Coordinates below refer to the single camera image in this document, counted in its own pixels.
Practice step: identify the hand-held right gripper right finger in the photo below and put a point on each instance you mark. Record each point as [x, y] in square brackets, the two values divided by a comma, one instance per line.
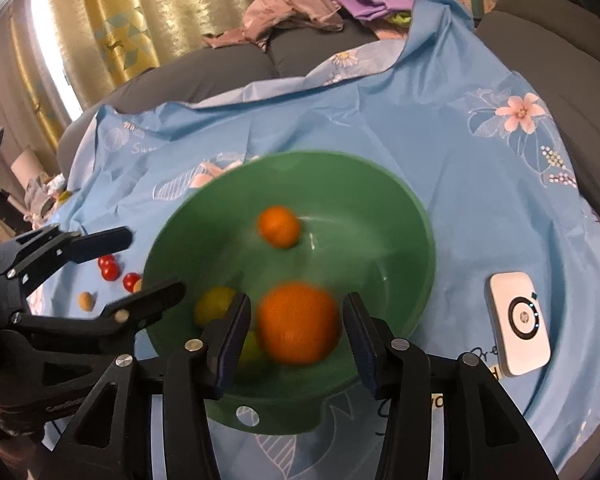
[364, 352]

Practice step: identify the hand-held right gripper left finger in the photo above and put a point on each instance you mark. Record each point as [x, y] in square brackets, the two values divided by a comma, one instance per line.
[228, 345]

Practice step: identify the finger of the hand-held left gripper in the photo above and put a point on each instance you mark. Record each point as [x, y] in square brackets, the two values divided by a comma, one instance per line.
[102, 242]
[150, 302]

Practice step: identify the red cherry tomato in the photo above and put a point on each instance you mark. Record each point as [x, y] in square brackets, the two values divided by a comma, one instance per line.
[107, 261]
[111, 272]
[131, 282]

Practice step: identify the large orange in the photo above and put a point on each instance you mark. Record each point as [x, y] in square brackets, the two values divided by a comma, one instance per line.
[300, 320]

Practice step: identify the green plastic bowl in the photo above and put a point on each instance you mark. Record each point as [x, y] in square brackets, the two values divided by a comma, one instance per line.
[360, 200]

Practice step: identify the small green lime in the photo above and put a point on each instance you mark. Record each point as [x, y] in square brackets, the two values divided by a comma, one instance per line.
[252, 347]

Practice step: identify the yellow-green lemon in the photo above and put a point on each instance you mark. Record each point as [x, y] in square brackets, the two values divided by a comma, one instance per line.
[212, 305]

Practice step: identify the crumpled grey cloth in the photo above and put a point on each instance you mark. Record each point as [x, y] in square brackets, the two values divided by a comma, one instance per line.
[42, 192]

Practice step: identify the small mandarin orange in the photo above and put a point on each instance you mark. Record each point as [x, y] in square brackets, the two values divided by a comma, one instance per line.
[279, 226]

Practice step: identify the white pocket device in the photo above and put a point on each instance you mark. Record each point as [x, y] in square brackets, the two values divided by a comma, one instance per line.
[519, 322]

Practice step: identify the blue floral cloth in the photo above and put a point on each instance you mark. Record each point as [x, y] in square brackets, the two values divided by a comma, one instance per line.
[330, 120]

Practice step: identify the golden curtain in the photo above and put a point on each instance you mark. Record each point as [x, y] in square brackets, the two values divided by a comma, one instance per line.
[180, 0]

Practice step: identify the pink-grey garment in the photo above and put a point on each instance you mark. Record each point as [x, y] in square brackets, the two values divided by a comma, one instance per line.
[280, 5]

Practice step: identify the small green cloth item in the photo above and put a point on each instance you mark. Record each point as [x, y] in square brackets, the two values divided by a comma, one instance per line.
[399, 17]

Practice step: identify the purple cloth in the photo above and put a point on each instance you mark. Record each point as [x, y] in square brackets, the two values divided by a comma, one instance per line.
[365, 2]

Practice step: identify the grey sofa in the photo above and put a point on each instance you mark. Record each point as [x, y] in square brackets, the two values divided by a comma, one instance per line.
[555, 50]

